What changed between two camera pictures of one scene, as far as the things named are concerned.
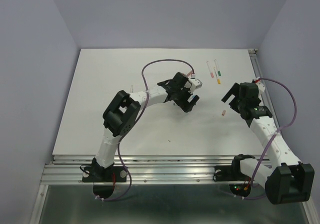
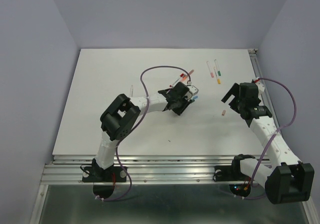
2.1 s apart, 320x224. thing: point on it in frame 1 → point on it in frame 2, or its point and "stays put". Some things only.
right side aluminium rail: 259,74 stays put
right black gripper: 234,90 stays put
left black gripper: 189,106 → 186,103
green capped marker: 218,71 stays put
